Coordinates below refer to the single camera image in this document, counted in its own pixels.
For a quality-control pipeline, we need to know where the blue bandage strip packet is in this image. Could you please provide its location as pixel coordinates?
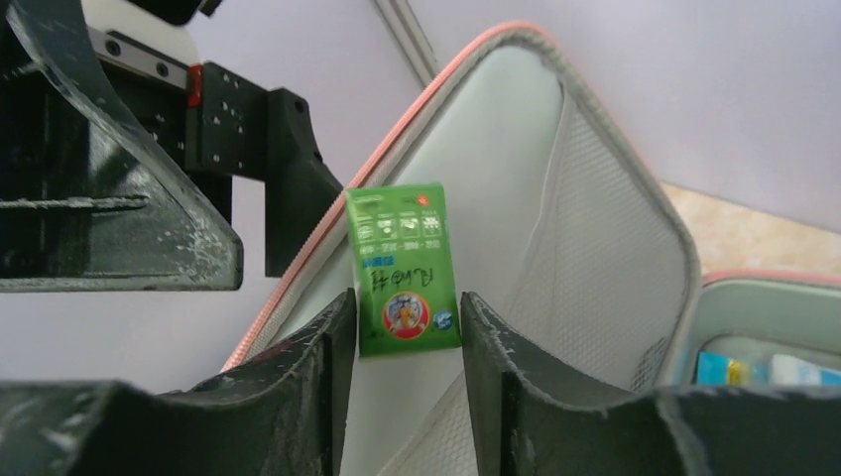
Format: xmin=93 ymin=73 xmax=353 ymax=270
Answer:
xmin=769 ymin=354 xmax=841 ymax=387

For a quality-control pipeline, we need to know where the small green box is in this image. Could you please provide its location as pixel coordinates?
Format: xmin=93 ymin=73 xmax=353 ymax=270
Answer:
xmin=345 ymin=183 xmax=461 ymax=358

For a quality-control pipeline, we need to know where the pink medicine kit case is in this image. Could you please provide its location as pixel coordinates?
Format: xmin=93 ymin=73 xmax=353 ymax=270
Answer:
xmin=222 ymin=22 xmax=840 ymax=475

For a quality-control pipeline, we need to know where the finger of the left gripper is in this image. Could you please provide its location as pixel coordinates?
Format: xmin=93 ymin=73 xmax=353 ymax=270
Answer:
xmin=1 ymin=1 xmax=244 ymax=293
xmin=264 ymin=88 xmax=343 ymax=278

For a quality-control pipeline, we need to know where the teal topped swab packet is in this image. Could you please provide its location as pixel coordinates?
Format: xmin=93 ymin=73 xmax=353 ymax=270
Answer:
xmin=695 ymin=352 xmax=754 ymax=386

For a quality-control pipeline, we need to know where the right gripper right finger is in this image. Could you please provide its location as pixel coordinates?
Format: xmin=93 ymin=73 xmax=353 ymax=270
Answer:
xmin=461 ymin=293 xmax=840 ymax=475

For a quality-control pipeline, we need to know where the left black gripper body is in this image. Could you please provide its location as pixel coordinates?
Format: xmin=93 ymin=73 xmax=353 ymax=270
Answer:
xmin=81 ymin=0 xmax=271 ymax=181

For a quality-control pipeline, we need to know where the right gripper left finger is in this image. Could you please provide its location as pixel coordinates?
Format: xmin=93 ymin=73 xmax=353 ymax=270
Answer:
xmin=1 ymin=290 xmax=356 ymax=475

